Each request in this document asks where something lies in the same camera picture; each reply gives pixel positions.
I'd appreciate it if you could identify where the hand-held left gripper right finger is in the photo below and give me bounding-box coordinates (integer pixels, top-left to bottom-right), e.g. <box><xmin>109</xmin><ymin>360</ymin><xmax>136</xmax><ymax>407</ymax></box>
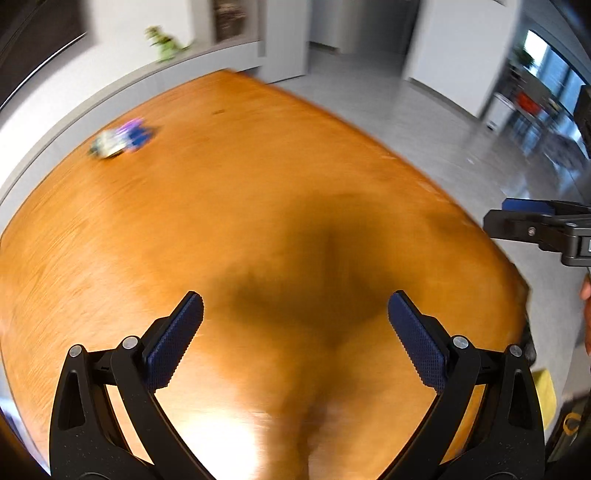
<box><xmin>379</xmin><ymin>290</ymin><xmax>546</xmax><ymax>480</ymax></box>

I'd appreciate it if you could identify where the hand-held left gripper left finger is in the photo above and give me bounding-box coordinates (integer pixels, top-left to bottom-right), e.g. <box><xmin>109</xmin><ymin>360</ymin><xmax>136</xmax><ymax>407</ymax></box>
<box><xmin>49</xmin><ymin>291</ymin><xmax>214</xmax><ymax>480</ymax></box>

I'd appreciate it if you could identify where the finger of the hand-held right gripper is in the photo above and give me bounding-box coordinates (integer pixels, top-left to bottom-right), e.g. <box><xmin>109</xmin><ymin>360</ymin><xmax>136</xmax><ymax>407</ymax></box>
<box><xmin>502</xmin><ymin>198</ymin><xmax>591</xmax><ymax>219</ymax></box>
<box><xmin>482</xmin><ymin>209</ymin><xmax>570</xmax><ymax>246</ymax></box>

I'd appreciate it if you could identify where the person's right hand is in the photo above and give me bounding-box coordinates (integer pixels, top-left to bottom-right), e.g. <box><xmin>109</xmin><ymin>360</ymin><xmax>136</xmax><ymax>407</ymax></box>
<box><xmin>578</xmin><ymin>272</ymin><xmax>591</xmax><ymax>357</ymax></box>

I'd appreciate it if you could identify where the white floor box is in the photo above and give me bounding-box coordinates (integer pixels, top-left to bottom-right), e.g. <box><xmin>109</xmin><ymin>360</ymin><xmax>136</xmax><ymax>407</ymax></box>
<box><xmin>481</xmin><ymin>91</ymin><xmax>514</xmax><ymax>136</ymax></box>

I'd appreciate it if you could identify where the red box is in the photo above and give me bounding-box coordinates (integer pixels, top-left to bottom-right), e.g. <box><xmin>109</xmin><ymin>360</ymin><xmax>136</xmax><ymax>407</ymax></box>
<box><xmin>514</xmin><ymin>91</ymin><xmax>542</xmax><ymax>114</ymax></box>

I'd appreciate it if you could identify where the window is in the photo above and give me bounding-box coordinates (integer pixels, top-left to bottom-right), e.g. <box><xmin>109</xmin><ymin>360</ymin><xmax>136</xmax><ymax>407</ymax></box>
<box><xmin>521</xmin><ymin>29</ymin><xmax>591</xmax><ymax>139</ymax></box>

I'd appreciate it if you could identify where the yellow cloth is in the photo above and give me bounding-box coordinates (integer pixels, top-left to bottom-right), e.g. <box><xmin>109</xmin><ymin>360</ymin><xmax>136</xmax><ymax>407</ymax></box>
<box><xmin>530</xmin><ymin>368</ymin><xmax>556</xmax><ymax>431</ymax></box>

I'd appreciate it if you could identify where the potted plant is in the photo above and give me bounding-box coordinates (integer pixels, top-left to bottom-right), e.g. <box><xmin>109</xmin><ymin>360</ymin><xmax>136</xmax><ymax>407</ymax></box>
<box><xmin>514</xmin><ymin>46</ymin><xmax>537</xmax><ymax>71</ymax></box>

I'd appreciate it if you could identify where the dark bag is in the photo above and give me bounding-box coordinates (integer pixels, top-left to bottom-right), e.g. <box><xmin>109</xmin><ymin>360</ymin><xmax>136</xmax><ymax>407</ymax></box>
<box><xmin>545</xmin><ymin>390</ymin><xmax>591</xmax><ymax>464</ymax></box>

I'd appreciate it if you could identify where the green and white packet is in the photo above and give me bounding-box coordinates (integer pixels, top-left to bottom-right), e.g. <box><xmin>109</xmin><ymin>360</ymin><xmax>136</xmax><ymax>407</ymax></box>
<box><xmin>89</xmin><ymin>129</ymin><xmax>129</xmax><ymax>161</ymax></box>

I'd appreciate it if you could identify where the purple and blue wrapper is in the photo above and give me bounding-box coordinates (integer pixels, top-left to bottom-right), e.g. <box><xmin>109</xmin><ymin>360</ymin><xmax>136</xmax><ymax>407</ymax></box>
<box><xmin>115</xmin><ymin>119</ymin><xmax>156</xmax><ymax>149</ymax></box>

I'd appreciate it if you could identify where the green dinosaur toy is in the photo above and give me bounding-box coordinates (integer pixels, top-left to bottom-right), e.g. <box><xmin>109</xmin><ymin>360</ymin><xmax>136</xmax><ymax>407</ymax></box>
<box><xmin>144</xmin><ymin>25</ymin><xmax>195</xmax><ymax>64</ymax></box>

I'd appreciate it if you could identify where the brown wicker basket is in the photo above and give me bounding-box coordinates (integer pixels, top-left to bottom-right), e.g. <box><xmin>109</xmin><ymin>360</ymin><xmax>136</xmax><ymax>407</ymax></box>
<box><xmin>213</xmin><ymin>0</ymin><xmax>252</xmax><ymax>40</ymax></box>

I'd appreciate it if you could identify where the black television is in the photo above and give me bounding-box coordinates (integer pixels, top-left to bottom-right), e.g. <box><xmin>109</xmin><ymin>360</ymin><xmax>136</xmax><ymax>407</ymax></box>
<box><xmin>0</xmin><ymin>0</ymin><xmax>89</xmax><ymax>109</ymax></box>

